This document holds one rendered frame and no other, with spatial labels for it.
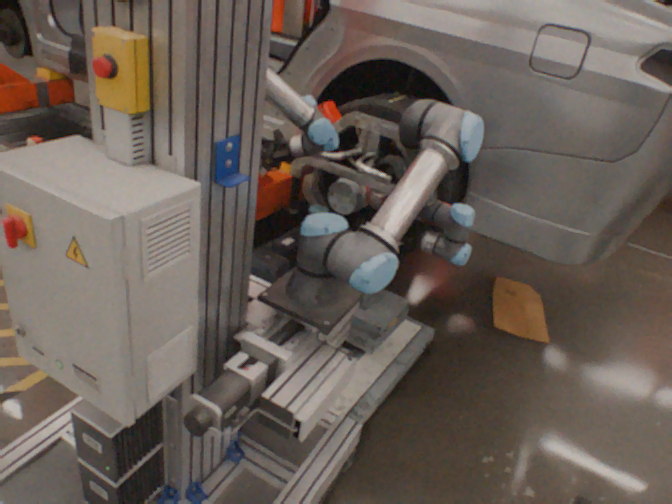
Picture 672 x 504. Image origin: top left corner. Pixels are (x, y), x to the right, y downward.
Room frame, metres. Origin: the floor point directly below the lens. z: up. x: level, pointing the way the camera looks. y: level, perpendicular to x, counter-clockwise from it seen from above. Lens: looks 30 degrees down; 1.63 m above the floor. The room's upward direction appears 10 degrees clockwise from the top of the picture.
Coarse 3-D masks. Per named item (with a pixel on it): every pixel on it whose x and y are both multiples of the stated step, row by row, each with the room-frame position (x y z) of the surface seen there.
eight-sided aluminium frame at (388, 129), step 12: (348, 120) 1.96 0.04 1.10; (360, 120) 1.94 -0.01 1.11; (372, 120) 1.92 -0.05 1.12; (384, 120) 1.95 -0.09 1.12; (372, 132) 1.91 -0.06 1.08; (384, 132) 1.89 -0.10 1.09; (396, 132) 1.86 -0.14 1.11; (312, 180) 2.03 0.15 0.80; (312, 192) 2.02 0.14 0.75; (312, 204) 2.01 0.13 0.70; (324, 204) 2.03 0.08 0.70
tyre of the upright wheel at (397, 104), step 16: (384, 96) 2.11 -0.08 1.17; (400, 96) 2.14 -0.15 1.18; (368, 112) 2.02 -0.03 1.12; (384, 112) 1.99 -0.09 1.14; (400, 112) 1.96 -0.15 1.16; (448, 176) 1.86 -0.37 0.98; (464, 176) 2.01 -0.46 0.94; (448, 192) 1.85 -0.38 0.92; (464, 192) 2.03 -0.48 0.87; (432, 224) 1.85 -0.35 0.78
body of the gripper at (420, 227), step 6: (414, 222) 1.58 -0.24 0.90; (420, 222) 1.59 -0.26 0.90; (408, 228) 1.57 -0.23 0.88; (414, 228) 1.56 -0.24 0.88; (420, 228) 1.57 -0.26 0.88; (426, 228) 1.57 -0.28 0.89; (408, 234) 1.57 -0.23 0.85; (414, 234) 1.57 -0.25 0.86; (420, 234) 1.55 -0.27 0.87; (402, 240) 1.56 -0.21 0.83; (408, 240) 1.57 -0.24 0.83; (414, 240) 1.56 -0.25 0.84; (420, 240) 1.53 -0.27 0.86
